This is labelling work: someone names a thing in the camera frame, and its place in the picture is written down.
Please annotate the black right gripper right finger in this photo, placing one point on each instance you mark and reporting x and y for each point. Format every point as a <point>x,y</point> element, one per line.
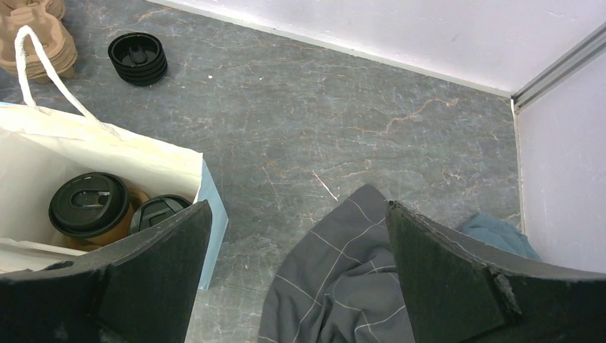
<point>459,289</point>

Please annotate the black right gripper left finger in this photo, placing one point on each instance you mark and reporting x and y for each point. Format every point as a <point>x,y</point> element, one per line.
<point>138,289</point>

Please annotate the black plastic cup lid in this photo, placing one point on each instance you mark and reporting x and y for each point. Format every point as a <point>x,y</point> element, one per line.
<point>156,210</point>

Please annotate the light blue paper bag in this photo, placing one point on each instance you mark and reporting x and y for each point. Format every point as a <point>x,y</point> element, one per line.
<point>43,148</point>

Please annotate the brown pulp cup carriers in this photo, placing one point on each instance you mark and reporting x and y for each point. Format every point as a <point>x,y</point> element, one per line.
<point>45,19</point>

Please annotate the teal blue cloth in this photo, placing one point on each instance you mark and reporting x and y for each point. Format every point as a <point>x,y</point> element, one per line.
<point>500,234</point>

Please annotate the dark grey checked cloth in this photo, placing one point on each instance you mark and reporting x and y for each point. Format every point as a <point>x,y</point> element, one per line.
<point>340,282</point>

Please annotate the stack of black lids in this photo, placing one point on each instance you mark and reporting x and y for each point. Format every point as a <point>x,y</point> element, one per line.
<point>138,58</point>

